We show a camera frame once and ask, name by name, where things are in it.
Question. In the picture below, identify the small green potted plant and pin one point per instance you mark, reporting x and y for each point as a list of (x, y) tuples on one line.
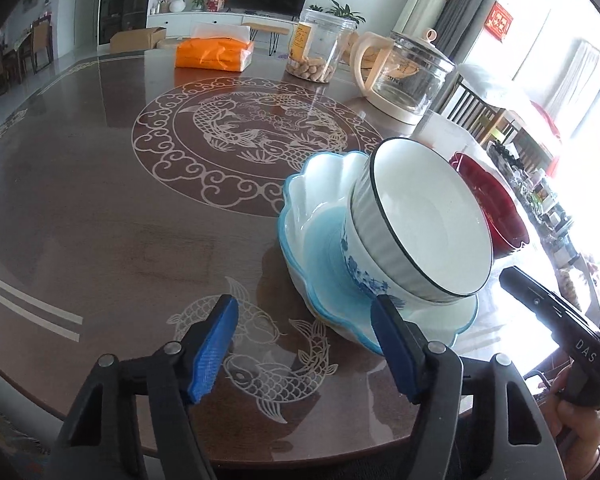
[(315, 8)]

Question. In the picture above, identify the red cloth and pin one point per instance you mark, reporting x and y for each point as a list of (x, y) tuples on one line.
[(547, 130)]

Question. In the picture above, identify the red wall ornament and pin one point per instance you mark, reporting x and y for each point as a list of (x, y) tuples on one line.
[(498, 21)]

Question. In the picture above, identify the covered standing air conditioner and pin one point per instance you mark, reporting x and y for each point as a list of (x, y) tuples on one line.
[(422, 0)]

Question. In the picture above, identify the dark glass display cabinet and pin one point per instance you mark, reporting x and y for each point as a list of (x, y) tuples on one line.
[(125, 0)]

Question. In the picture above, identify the blue scalloped ceramic bowl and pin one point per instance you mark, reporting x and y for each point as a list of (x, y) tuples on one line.
[(320, 255)]

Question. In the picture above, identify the clear plastic snack jar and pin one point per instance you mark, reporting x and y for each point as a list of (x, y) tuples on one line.
[(320, 45)]

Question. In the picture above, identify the medium red flower plate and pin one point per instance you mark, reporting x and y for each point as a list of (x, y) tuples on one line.
[(500, 210)]

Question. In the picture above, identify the white ribbed bowl black rim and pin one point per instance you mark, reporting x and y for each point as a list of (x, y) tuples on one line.
[(430, 220)]

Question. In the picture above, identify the grey curtain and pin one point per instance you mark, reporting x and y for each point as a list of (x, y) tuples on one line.
[(467, 5)]

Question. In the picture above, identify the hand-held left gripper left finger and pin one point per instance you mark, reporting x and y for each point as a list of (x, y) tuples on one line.
[(212, 345)]

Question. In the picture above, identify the basket of assorted items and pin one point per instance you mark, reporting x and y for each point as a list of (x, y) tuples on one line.
[(545, 200)]

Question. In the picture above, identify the dark wooden bench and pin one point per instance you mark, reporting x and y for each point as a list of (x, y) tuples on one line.
[(480, 110)]

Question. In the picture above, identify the person's right hand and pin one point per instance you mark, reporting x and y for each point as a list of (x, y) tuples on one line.
[(577, 420)]

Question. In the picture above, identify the white bowl blue floral print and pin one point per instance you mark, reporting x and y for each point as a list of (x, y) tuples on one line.
[(365, 270)]

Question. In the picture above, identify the cardboard box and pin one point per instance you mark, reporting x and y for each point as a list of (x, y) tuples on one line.
[(135, 40)]

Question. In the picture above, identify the orange tissue pack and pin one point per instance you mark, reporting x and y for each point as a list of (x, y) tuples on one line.
[(210, 52)]

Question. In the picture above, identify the white pillow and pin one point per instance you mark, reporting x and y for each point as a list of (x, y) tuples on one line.
[(495, 85)]

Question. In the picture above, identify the dining table with chairs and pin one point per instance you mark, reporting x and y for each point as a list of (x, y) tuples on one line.
[(25, 50)]

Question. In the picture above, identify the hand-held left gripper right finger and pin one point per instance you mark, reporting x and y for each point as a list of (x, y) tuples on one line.
[(397, 350)]

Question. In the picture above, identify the round white vase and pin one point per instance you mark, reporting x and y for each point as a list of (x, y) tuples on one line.
[(177, 5)]

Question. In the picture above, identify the large green potted plant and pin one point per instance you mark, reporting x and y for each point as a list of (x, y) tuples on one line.
[(345, 10)]

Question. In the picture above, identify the red gift box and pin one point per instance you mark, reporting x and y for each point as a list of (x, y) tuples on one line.
[(216, 2)]

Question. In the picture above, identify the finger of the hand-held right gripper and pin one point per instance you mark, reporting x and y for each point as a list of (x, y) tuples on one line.
[(535, 292)]

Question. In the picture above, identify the wooden stool hairpin legs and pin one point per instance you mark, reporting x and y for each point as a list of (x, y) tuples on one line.
[(265, 27)]

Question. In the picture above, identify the white television cabinet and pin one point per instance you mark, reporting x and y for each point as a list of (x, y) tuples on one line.
[(195, 20)]

